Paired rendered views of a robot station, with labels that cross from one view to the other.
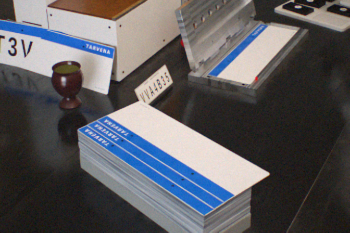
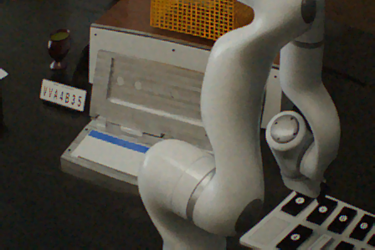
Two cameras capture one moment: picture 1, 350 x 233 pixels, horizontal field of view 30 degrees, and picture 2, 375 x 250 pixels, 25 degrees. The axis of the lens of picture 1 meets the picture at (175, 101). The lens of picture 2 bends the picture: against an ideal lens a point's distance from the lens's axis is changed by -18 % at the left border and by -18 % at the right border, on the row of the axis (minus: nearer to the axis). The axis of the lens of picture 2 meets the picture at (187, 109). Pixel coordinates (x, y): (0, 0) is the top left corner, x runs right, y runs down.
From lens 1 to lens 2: 2.73 m
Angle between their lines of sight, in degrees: 69
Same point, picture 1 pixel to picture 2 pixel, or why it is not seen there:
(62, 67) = (63, 34)
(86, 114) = (42, 74)
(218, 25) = (163, 114)
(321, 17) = (274, 223)
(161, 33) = not seen: hidden behind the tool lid
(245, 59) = (130, 155)
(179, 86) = (82, 119)
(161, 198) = not seen: outside the picture
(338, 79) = (97, 222)
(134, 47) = not seen: hidden behind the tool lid
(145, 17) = (137, 50)
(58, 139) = (14, 68)
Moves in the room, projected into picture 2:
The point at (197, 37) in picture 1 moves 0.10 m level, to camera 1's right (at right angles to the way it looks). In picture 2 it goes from (115, 95) to (117, 118)
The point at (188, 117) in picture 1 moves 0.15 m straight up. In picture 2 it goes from (30, 124) to (28, 79)
